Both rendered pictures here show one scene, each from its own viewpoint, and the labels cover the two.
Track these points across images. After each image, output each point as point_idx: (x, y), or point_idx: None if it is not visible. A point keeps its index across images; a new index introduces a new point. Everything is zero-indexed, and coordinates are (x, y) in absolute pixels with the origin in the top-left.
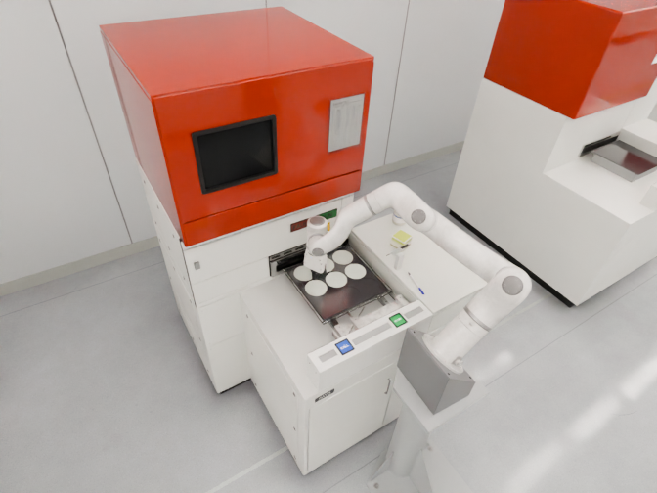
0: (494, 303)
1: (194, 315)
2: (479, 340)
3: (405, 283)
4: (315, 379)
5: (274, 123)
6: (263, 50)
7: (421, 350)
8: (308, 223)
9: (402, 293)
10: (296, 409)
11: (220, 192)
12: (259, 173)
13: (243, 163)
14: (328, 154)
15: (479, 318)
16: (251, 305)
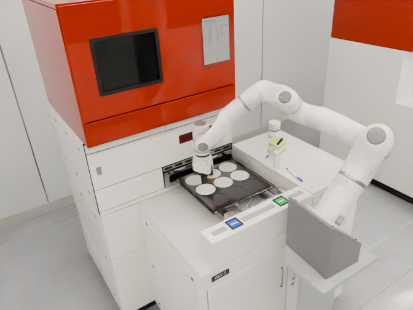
0: (363, 158)
1: (99, 231)
2: (357, 198)
3: (284, 175)
4: (209, 255)
5: (156, 35)
6: None
7: (305, 213)
8: (192, 125)
9: (283, 187)
10: (195, 296)
11: (115, 95)
12: (147, 81)
13: (134, 71)
14: (204, 67)
15: (353, 175)
16: (149, 211)
